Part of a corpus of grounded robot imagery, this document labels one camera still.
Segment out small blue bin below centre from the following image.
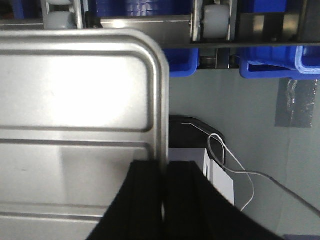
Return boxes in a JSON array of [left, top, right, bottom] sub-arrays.
[[88, 0, 199, 78]]

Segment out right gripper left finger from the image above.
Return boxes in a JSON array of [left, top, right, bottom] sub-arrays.
[[87, 160, 163, 240]]

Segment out silver metal tray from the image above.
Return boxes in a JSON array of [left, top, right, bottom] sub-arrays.
[[0, 29, 169, 240]]

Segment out middle white roller track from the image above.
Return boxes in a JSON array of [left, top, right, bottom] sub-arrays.
[[40, 0, 85, 30]]

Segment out blue bin lower right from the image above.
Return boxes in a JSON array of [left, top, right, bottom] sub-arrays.
[[236, 0, 320, 80]]

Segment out thin white cable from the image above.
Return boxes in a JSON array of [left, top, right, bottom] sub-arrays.
[[181, 122, 320, 218]]

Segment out steel flow rack frame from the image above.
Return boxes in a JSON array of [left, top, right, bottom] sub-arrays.
[[0, 0, 320, 69]]

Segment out white box on floor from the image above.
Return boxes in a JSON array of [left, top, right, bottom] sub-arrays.
[[168, 148, 235, 206]]

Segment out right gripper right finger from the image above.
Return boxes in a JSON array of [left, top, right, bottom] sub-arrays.
[[164, 161, 280, 240]]

